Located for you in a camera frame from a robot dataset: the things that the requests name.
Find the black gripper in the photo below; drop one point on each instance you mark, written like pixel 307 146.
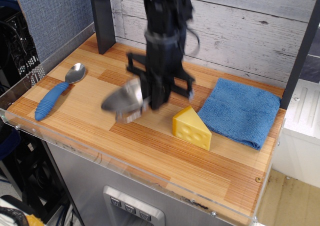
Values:
pixel 160 70

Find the small steel two-handled pan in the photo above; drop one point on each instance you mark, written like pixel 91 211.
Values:
pixel 127 102

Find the yellow toy cheese wedge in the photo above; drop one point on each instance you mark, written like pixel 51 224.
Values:
pixel 188 126

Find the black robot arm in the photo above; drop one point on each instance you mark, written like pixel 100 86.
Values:
pixel 164 17

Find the clear acrylic table guard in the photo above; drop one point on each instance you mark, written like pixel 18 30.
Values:
pixel 227 181

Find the folded blue cloth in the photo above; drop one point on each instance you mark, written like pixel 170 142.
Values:
pixel 242 113

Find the grey metal cabinet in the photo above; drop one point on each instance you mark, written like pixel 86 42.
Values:
pixel 86 179

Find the silver control panel with buttons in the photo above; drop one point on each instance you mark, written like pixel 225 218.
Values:
pixel 124 209

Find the black equipment rack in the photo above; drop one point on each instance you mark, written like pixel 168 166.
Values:
pixel 18 54

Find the white metal block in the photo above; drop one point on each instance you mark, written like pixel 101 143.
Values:
pixel 298 152

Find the yellow and black object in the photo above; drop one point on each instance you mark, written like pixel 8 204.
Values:
pixel 12 216

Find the blue handled metal spoon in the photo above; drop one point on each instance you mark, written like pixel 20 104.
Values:
pixel 75 74

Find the dark grey left post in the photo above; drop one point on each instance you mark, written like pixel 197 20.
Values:
pixel 104 25

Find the dark grey post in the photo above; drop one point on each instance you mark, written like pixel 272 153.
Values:
pixel 301 56
pixel 104 25

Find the dark grey right post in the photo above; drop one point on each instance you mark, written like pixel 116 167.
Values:
pixel 301 56

